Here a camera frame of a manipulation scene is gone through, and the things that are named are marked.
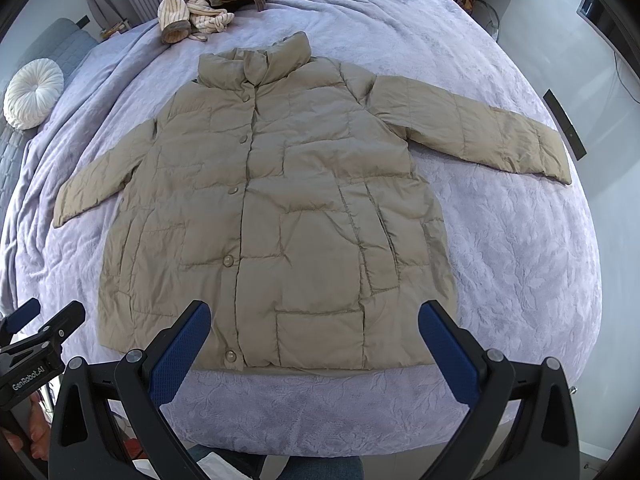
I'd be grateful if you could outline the white round pleated cushion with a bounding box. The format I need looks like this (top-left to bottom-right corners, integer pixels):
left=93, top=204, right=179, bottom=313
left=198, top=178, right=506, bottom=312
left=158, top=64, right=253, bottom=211
left=3, top=58, right=65, bottom=131

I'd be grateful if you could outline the beige puffer coat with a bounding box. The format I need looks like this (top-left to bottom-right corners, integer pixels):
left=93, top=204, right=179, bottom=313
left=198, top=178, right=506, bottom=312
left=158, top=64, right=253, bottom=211
left=53, top=32, right=572, bottom=374

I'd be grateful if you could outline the person's left hand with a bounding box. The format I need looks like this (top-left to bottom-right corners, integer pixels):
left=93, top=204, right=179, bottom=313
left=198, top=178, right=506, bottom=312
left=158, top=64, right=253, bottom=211
left=24, top=391, right=51, bottom=462

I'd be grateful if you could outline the lavender bed quilt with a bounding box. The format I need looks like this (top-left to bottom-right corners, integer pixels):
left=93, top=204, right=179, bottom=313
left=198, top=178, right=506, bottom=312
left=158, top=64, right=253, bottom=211
left=1, top=0, right=602, bottom=456

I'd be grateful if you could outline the striped cream brown garment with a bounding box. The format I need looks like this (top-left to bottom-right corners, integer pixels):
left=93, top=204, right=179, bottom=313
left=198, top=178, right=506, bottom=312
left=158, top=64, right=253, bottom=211
left=157, top=0, right=266, bottom=44

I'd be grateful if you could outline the black monitor screen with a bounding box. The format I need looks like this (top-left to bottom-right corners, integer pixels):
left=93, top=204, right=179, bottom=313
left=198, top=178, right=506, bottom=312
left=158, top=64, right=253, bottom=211
left=542, top=89, right=587, bottom=160

